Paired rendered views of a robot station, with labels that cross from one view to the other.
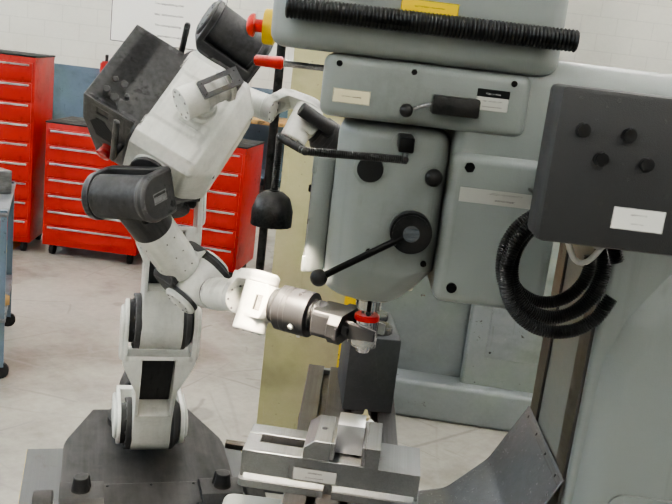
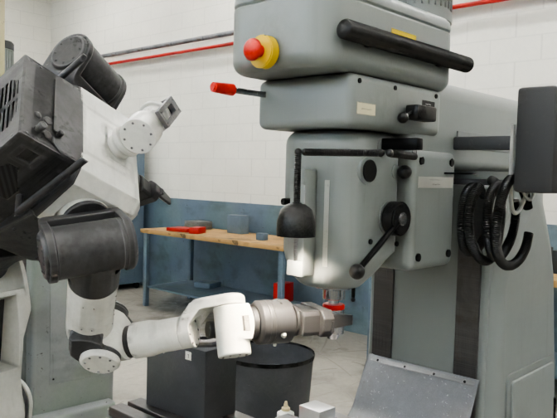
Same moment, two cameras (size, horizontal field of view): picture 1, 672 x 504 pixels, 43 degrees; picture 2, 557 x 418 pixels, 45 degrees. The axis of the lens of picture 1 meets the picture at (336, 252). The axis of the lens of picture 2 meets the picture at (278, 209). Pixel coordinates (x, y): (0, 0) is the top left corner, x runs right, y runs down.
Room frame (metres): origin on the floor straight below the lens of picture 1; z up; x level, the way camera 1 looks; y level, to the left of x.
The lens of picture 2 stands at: (0.65, 1.04, 1.54)
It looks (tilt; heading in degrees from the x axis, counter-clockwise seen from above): 3 degrees down; 312
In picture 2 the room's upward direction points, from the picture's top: 2 degrees clockwise
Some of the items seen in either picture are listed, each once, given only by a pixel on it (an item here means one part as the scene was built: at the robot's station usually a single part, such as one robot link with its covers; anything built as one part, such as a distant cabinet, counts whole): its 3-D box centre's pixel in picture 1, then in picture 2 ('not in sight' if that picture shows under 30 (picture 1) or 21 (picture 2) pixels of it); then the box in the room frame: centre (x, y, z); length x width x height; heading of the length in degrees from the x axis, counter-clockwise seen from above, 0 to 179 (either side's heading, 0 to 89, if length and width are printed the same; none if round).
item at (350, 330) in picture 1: (358, 333); (340, 321); (1.47, -0.06, 1.24); 0.06 x 0.02 x 0.03; 68
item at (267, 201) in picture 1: (272, 207); (296, 219); (1.44, 0.12, 1.46); 0.07 x 0.07 x 0.06
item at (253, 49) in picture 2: (256, 25); (254, 50); (1.50, 0.18, 1.76); 0.04 x 0.03 x 0.04; 179
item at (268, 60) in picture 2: (269, 27); (263, 51); (1.50, 0.16, 1.76); 0.06 x 0.02 x 0.06; 179
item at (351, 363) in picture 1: (367, 356); (191, 371); (2.00, -0.11, 1.00); 0.22 x 0.12 x 0.20; 4
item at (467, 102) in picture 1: (438, 107); (413, 114); (1.36, -0.14, 1.66); 0.12 x 0.04 x 0.04; 89
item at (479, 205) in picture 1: (489, 221); (389, 206); (1.49, -0.27, 1.47); 0.24 x 0.19 x 0.26; 179
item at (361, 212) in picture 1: (383, 208); (338, 208); (1.49, -0.08, 1.47); 0.21 x 0.19 x 0.32; 179
